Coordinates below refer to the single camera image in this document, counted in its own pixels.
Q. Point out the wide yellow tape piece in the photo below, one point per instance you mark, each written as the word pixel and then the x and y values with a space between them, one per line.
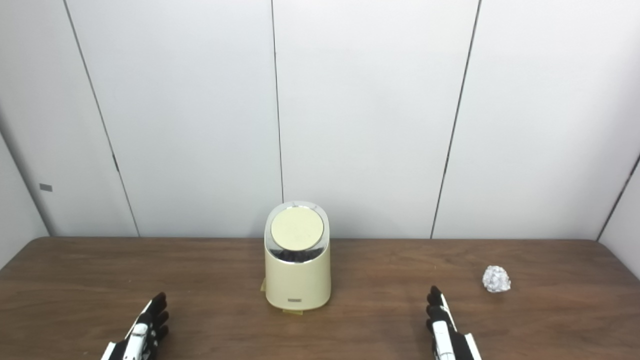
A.
pixel 293 312

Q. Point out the cream-colored lidded bin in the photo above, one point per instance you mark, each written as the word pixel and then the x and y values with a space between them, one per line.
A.
pixel 297 280

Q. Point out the white paper ball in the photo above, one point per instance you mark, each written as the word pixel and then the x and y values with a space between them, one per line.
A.
pixel 496 279

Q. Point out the white and black left hand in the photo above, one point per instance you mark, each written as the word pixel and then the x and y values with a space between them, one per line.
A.
pixel 142 332

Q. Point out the white and black right hand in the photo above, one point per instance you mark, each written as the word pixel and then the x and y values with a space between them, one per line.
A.
pixel 445 335

